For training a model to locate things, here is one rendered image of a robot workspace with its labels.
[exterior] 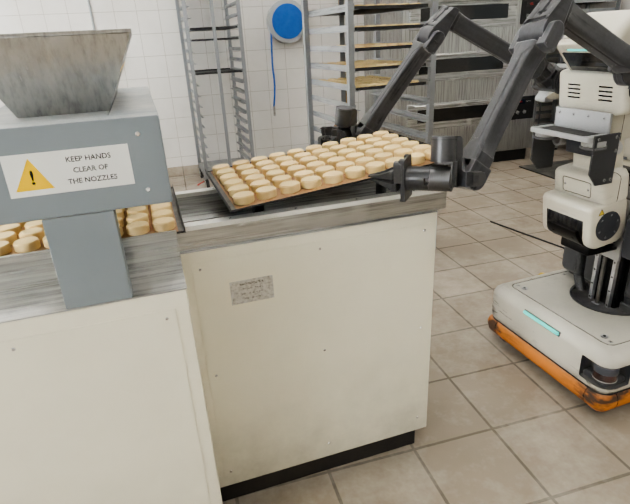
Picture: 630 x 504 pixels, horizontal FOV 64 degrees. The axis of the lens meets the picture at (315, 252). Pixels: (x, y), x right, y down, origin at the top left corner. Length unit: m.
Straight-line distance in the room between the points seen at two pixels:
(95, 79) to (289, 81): 4.64
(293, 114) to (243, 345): 4.49
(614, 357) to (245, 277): 1.27
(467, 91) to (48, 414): 4.69
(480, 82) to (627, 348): 3.73
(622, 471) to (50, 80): 1.87
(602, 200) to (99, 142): 1.53
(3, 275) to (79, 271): 0.23
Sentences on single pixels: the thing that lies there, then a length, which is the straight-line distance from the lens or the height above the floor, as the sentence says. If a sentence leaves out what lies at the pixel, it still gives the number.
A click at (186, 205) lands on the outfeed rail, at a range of 1.49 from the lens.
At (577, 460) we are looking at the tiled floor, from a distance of 1.94.
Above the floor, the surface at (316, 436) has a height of 0.18.
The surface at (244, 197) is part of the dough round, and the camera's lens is 1.17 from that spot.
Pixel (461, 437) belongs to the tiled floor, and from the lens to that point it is 1.91.
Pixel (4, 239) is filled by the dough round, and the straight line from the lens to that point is 1.28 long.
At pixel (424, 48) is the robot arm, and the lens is 1.74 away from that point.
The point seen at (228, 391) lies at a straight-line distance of 1.43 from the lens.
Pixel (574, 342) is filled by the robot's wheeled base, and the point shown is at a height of 0.25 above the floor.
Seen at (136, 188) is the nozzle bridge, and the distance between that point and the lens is 0.97.
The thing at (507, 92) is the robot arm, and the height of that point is 1.15.
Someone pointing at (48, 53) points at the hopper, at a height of 1.29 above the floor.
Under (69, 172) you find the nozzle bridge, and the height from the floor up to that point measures 1.10.
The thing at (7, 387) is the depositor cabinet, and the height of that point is 0.70.
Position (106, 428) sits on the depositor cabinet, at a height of 0.55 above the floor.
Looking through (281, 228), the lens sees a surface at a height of 0.86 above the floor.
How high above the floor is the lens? 1.29
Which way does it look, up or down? 23 degrees down
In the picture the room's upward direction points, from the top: 3 degrees counter-clockwise
